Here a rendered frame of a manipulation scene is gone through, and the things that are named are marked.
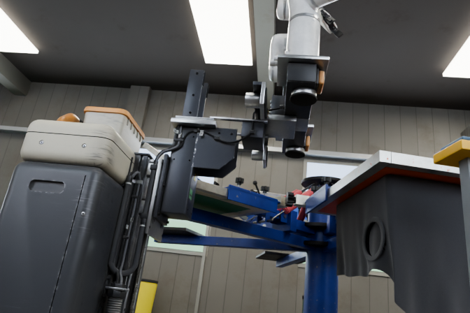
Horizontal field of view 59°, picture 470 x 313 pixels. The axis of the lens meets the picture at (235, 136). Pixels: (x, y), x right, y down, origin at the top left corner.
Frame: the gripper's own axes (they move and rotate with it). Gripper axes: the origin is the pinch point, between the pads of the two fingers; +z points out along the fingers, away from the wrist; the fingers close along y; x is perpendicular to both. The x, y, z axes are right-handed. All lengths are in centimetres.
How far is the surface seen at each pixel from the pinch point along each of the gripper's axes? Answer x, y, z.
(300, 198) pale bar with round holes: -64, -40, 35
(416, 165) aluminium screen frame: -18, 6, 88
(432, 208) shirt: -22, -9, 95
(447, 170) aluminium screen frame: -12, -1, 91
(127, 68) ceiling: -196, -111, -385
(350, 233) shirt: -50, -23, 77
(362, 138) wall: -3, -351, -225
